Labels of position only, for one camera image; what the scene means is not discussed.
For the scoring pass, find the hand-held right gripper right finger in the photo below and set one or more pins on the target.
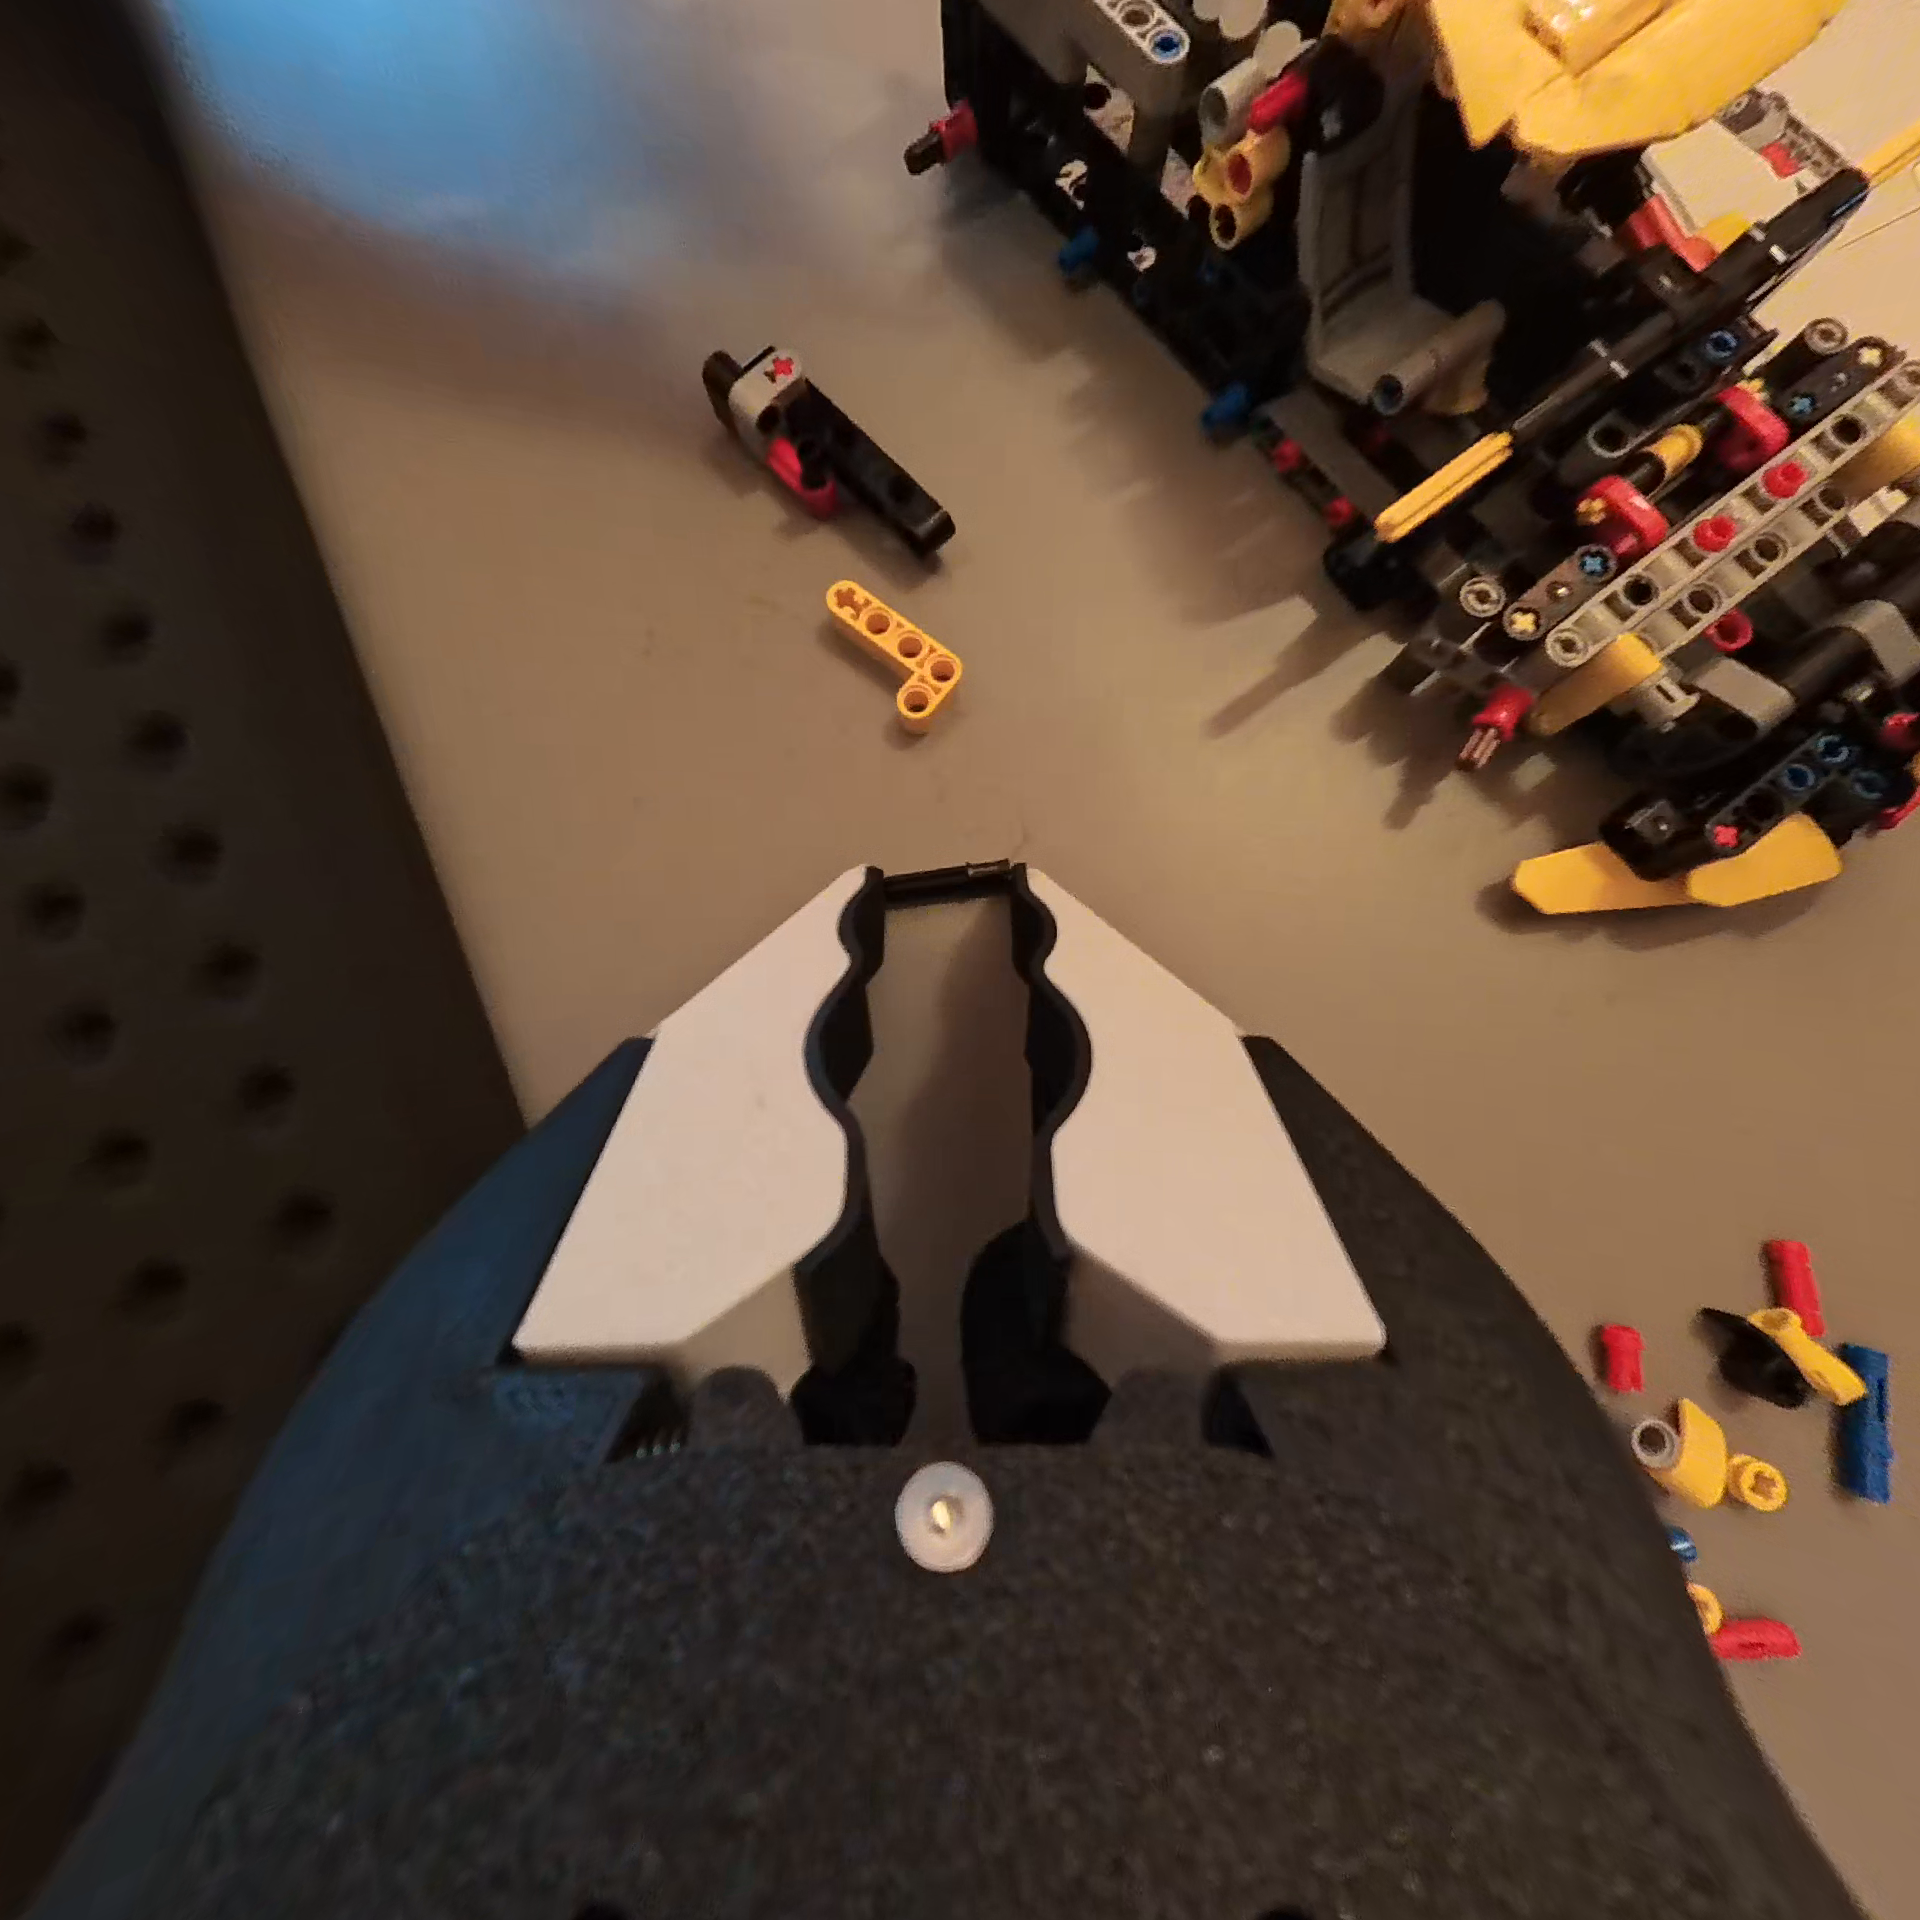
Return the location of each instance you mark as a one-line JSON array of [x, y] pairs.
[[1215, 1186]]

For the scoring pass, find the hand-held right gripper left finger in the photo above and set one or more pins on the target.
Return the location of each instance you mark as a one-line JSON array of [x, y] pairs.
[[691, 1186]]

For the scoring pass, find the black brick axle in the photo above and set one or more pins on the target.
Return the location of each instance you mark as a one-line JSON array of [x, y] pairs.
[[944, 875]]

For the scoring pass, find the yellow angled brick beam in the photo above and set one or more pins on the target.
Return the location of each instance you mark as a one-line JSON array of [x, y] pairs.
[[891, 639]]

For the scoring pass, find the black brick beam assembly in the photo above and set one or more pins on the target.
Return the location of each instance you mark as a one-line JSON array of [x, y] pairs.
[[839, 451]]

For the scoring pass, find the partly built toy brick car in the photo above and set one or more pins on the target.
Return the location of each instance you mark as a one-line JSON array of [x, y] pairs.
[[1499, 375]]

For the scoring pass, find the grey desk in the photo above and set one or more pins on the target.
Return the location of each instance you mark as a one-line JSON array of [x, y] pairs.
[[599, 750]]

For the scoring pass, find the scattered coloured brick pins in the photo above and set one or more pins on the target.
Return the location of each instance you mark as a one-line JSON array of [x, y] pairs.
[[1695, 1464]]

